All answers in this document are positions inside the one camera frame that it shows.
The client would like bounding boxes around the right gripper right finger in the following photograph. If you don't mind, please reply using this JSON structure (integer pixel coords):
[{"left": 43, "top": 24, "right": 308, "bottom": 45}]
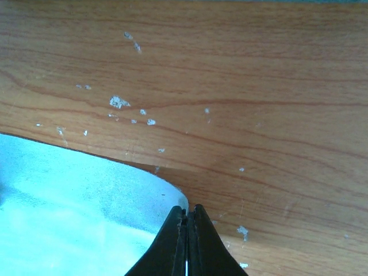
[{"left": 187, "top": 204, "right": 247, "bottom": 276}]

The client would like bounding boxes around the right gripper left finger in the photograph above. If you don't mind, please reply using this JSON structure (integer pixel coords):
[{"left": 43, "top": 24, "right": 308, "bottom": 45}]
[{"left": 126, "top": 206, "right": 187, "bottom": 276}]

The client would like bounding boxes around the light blue cleaning cloth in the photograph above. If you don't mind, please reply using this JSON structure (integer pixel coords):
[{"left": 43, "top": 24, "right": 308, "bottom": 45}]
[{"left": 1, "top": 134, "right": 189, "bottom": 275}]

